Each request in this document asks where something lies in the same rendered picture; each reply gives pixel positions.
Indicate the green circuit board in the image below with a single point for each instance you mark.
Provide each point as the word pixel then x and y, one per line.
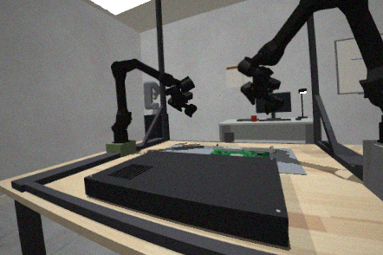
pixel 243 151

